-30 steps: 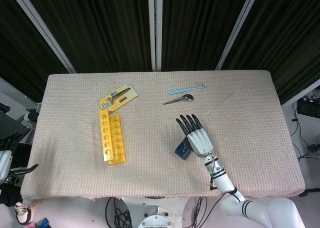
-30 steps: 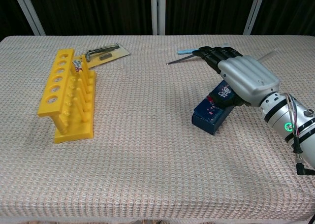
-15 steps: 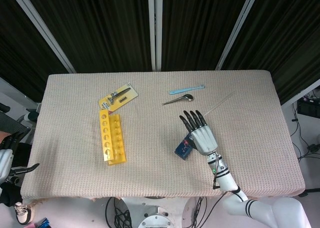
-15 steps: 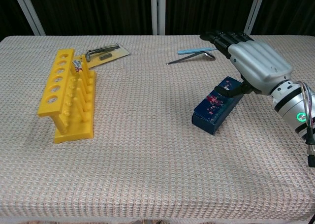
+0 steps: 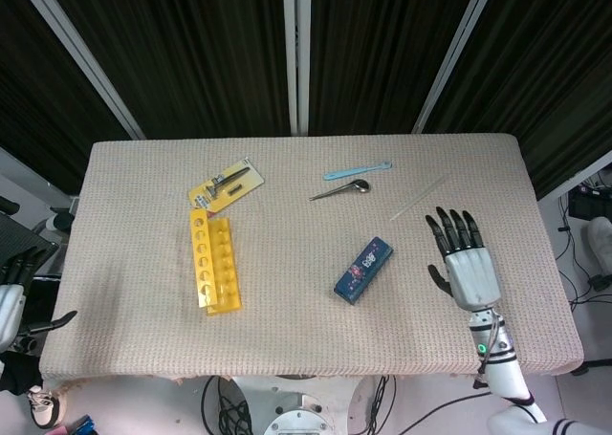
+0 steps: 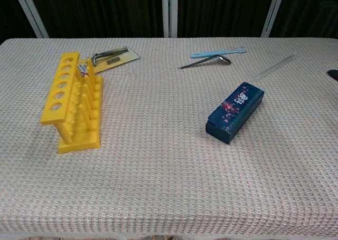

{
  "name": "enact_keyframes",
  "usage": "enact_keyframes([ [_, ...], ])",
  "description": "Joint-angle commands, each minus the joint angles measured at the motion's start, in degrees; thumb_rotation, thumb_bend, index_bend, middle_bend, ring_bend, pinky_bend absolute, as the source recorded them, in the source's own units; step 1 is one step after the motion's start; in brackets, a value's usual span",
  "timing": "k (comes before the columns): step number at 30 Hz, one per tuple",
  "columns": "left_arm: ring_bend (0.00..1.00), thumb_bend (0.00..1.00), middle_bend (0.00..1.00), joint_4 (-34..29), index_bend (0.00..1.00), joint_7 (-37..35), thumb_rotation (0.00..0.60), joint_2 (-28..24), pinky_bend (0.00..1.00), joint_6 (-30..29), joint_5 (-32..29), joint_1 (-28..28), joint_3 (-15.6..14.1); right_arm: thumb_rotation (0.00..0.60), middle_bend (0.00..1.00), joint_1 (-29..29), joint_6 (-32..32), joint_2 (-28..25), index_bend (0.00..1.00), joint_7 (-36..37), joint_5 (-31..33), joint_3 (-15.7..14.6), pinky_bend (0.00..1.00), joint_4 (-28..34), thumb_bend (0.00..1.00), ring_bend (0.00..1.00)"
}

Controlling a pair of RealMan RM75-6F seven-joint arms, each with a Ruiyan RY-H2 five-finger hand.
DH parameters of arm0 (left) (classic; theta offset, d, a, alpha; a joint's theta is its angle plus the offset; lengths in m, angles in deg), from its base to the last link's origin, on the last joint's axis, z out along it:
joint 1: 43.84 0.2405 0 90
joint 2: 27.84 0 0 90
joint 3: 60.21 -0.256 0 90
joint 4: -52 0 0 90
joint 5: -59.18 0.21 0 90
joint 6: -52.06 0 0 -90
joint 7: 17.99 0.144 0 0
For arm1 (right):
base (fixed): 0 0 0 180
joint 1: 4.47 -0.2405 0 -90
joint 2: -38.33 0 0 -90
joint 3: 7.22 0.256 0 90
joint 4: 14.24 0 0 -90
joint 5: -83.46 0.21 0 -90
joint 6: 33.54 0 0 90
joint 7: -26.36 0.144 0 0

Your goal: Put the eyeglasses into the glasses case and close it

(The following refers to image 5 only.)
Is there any black thin cable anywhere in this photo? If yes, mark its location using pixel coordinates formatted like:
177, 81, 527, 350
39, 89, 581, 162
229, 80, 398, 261
362, 375, 398, 435

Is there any white black sneaker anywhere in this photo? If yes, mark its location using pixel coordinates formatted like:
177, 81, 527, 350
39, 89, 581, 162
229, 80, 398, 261
23, 384, 66, 429

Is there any blue glasses case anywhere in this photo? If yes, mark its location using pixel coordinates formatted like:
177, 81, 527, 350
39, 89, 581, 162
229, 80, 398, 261
333, 236, 395, 307

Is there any blue striped packet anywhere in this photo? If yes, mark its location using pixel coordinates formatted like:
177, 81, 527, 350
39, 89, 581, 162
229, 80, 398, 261
64, 414, 97, 435

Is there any clear plastic straw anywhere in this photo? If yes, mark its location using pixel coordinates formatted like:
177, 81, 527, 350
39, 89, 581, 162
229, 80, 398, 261
389, 175, 448, 222

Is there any white frame post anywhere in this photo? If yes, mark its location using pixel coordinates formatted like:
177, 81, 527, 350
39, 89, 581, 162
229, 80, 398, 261
281, 0, 312, 138
410, 0, 501, 135
11, 0, 145, 141

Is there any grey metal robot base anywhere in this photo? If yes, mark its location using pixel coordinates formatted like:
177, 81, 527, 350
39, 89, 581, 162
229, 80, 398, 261
229, 375, 379, 435

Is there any metal spoon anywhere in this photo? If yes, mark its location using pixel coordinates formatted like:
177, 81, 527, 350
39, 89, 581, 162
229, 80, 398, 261
308, 179, 372, 202

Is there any white shoe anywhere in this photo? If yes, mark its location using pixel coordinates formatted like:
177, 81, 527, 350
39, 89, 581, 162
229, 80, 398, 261
586, 216, 612, 269

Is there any yellow wrench blister pack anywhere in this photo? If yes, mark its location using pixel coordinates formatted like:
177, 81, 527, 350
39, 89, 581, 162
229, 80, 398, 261
187, 156, 266, 212

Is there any light blue plastic toothbrush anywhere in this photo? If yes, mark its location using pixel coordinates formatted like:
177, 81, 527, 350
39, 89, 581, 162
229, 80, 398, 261
322, 158, 394, 183

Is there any beige woven tablecloth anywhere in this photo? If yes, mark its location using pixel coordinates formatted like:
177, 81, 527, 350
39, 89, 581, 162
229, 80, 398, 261
39, 133, 585, 383

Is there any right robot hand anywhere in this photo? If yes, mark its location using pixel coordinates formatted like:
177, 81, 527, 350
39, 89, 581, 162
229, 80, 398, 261
425, 207, 502, 312

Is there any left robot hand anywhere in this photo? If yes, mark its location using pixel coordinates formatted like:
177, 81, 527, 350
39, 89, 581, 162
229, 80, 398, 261
0, 248, 78, 353

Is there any black curtain panel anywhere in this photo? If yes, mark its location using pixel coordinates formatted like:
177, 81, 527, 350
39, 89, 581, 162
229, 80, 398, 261
0, 0, 133, 195
308, 0, 485, 136
42, 0, 293, 141
423, 0, 612, 200

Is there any yellow test tube rack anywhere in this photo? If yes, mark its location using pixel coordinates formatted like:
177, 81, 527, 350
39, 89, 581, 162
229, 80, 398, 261
189, 207, 244, 317

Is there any black cable bundle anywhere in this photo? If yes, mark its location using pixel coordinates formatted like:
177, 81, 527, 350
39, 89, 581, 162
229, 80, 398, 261
200, 375, 254, 435

